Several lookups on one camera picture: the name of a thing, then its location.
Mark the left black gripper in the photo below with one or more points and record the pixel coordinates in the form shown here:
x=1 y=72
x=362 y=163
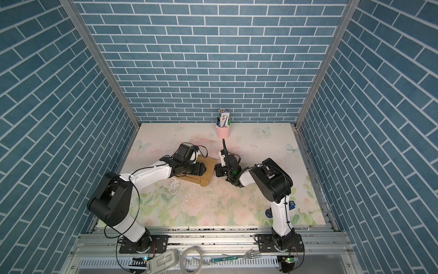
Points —
x=199 y=169

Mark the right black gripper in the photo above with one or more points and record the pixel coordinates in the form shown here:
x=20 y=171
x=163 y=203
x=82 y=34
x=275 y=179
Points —
x=218 y=172

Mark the brown cardboard paper box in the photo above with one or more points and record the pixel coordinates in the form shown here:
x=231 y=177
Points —
x=207 y=176

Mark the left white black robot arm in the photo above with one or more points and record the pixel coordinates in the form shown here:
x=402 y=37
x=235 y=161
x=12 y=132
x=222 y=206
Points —
x=111 y=200

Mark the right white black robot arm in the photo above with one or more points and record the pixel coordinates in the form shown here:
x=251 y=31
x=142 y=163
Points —
x=275 y=185

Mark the pink pen holder cup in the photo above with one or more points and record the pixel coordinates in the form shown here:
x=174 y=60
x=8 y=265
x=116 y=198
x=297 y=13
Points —
x=223 y=132

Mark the floral table mat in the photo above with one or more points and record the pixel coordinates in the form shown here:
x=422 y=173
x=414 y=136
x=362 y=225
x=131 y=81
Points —
x=175 y=202

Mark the blue black stapler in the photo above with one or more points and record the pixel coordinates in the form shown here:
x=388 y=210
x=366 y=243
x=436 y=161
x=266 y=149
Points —
x=269 y=213

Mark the silver fork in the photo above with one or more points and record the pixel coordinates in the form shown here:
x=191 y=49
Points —
x=249 y=255

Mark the white plastic device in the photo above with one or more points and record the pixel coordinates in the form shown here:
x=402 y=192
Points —
x=162 y=262

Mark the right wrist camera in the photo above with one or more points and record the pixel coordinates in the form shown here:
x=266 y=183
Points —
x=222 y=159

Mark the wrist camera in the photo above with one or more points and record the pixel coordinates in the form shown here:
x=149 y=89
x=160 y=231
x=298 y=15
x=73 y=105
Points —
x=222 y=159
x=195 y=153

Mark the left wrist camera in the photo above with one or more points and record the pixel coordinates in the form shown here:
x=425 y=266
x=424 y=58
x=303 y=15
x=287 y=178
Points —
x=195 y=153

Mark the green handled tool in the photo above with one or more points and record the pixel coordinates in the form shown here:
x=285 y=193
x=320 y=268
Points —
x=224 y=259

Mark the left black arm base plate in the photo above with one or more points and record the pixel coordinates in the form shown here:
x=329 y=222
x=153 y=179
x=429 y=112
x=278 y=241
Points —
x=148 y=244

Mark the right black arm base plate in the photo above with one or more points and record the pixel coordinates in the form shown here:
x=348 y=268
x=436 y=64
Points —
x=269 y=243

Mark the aluminium frame rail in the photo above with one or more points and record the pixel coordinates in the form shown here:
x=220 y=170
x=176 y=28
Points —
x=103 y=250

